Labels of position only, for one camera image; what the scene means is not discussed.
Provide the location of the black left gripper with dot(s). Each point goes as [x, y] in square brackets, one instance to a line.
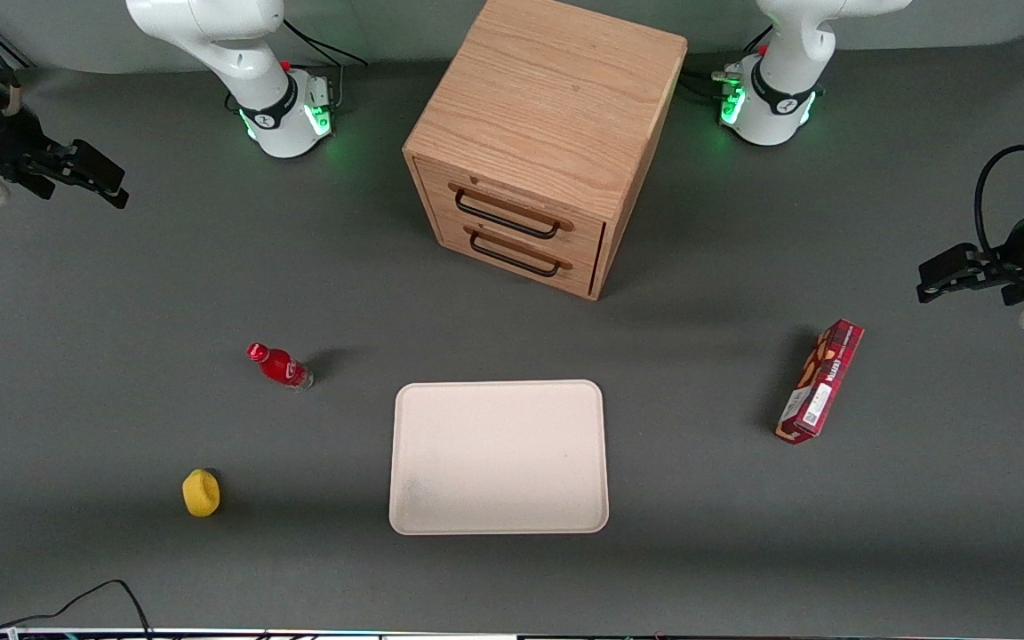
[1003, 266]

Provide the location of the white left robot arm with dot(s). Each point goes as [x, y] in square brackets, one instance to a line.
[788, 80]

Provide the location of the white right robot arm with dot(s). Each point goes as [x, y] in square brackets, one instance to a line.
[210, 27]

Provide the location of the oak wooden drawer cabinet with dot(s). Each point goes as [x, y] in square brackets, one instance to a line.
[548, 98]

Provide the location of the red cookie box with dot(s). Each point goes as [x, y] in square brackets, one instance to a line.
[819, 382]

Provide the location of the small red drink bottle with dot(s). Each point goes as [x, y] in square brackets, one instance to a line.
[281, 366]

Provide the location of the yellow sponge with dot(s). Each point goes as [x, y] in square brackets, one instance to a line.
[201, 493]

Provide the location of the cream rectangular tray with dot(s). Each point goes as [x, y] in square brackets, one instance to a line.
[499, 458]

